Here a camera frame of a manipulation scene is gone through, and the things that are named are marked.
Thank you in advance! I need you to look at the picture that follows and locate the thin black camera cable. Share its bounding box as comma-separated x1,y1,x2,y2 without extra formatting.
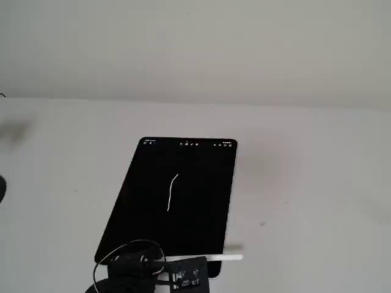
92,239,166,293

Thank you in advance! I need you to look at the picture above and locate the black screen silver tablet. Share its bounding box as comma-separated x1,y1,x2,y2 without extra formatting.
93,137,238,279

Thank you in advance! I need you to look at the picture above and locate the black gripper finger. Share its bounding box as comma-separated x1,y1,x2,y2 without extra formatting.
131,243,167,273

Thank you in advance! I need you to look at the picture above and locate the white stylus pencil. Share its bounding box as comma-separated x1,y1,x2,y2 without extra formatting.
154,254,244,263

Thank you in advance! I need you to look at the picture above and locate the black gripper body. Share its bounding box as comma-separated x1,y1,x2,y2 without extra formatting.
84,245,158,293

